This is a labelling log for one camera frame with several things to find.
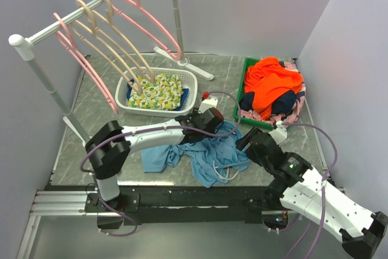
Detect orange garment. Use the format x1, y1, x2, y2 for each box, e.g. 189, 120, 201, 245
244, 56, 304, 121

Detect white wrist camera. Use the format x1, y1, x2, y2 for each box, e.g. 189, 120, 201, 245
198, 92, 218, 113
269, 121, 287, 145

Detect aluminium frame rail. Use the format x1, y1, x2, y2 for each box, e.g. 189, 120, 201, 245
29, 190, 96, 216

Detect beige hanger right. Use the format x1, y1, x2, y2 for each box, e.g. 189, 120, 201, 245
92, 0, 155, 82

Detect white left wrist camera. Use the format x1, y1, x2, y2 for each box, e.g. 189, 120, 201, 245
198, 92, 218, 113

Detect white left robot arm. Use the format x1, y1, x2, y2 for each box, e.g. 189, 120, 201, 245
85, 107, 224, 212

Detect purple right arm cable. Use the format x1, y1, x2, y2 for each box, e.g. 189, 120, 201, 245
266, 121, 339, 259

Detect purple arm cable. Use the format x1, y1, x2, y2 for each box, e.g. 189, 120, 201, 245
80, 90, 242, 237
266, 121, 339, 259

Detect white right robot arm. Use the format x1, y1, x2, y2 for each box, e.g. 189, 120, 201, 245
236, 128, 387, 258

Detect navy pink floral garment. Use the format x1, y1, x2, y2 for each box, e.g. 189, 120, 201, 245
236, 61, 307, 130

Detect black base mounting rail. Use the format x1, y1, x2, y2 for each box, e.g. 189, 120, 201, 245
84, 184, 301, 226

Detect light blue shorts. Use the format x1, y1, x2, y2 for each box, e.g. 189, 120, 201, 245
141, 129, 250, 188

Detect beige hanger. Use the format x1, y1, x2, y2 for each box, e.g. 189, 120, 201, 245
92, 0, 155, 82
71, 0, 145, 94

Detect green plastic tray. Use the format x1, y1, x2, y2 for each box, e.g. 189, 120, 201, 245
232, 58, 293, 134

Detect beige hanger left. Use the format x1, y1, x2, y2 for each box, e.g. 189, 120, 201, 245
71, 0, 145, 94

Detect pink hanger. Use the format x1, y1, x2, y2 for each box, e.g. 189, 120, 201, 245
112, 0, 182, 61
53, 13, 119, 114

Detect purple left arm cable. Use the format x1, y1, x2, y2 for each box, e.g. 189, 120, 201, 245
80, 90, 242, 237

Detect lemon print cloth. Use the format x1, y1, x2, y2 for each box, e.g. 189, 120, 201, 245
127, 73, 184, 110

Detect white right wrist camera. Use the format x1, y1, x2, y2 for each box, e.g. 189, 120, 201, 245
269, 121, 287, 145

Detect white plastic laundry basket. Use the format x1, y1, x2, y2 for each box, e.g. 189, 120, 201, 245
115, 67, 198, 118

